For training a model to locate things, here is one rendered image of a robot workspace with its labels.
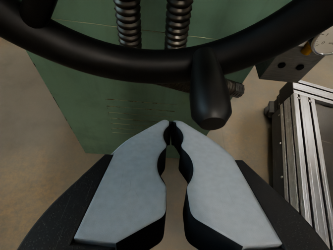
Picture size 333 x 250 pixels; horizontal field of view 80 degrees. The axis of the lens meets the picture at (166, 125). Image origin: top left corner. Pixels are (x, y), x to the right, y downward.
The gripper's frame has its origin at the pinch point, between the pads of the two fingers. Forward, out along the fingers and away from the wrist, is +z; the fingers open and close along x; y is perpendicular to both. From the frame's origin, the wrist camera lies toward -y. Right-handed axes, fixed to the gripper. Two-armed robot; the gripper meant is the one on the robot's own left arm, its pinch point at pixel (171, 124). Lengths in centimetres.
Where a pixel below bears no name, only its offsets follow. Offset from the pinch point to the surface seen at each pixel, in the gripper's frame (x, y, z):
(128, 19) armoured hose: -4.1, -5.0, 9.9
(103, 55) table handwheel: -5.2, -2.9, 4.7
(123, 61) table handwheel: -3.7, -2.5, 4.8
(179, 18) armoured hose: 0.6, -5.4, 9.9
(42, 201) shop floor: -41, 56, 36
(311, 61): 24.8, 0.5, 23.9
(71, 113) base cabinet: -25, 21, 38
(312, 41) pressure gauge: 19.7, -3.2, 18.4
